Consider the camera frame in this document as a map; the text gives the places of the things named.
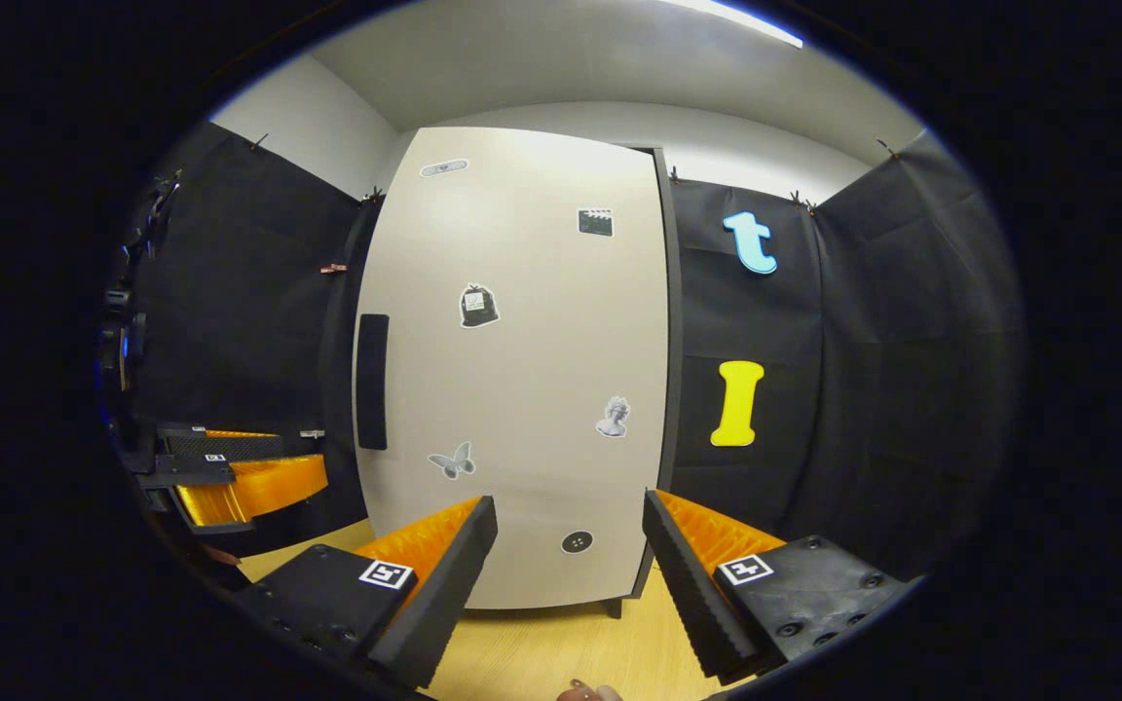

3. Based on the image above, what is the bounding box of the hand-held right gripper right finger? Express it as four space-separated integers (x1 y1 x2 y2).
642 490 922 686

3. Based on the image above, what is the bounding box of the beige cabinet door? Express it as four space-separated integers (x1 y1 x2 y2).
354 127 671 611

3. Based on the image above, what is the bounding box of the black door handle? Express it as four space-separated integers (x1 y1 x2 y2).
355 314 391 451

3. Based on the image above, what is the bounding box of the long ceiling light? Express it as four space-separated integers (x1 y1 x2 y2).
658 0 805 48

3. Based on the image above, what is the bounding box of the black backdrop cloth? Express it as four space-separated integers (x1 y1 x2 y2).
108 122 1028 585

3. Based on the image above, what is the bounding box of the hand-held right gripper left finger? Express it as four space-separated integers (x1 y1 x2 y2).
235 497 500 690

